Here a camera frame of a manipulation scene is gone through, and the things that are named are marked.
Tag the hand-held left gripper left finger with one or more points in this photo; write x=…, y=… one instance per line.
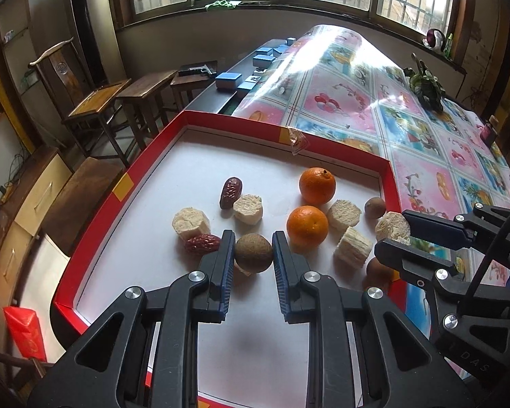
x=226, y=276

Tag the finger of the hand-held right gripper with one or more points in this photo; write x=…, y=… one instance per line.
x=440, y=230
x=408, y=259

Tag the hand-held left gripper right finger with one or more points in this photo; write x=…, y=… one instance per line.
x=280, y=280

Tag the brown longan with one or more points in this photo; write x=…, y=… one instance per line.
x=253, y=253
x=375, y=207
x=376, y=272

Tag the beige cake cube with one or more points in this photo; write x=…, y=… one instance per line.
x=352, y=246
x=392, y=226

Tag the red date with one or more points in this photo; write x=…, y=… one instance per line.
x=202, y=244
x=230, y=193

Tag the orange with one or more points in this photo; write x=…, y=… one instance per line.
x=307, y=226
x=317, y=185

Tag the red cardboard box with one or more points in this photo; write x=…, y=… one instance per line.
x=153, y=263

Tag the dark bottle pink label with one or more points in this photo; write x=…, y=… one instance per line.
x=488, y=132

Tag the green cloth bundle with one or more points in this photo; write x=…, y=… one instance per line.
x=427, y=89

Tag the wooden cabinet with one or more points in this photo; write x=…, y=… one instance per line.
x=85, y=204

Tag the dark table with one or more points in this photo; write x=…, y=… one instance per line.
x=204, y=102

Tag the green bottle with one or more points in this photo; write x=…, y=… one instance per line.
x=449, y=46

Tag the group of blue mahjong tiles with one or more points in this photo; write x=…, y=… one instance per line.
x=228, y=80

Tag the wooden stool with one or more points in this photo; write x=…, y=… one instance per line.
x=191, y=83
x=151, y=85

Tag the dark tool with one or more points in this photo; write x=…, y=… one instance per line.
x=197, y=69

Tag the wooden chair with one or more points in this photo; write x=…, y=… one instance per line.
x=95, y=97

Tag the beige standing air conditioner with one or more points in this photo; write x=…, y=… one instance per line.
x=78, y=17

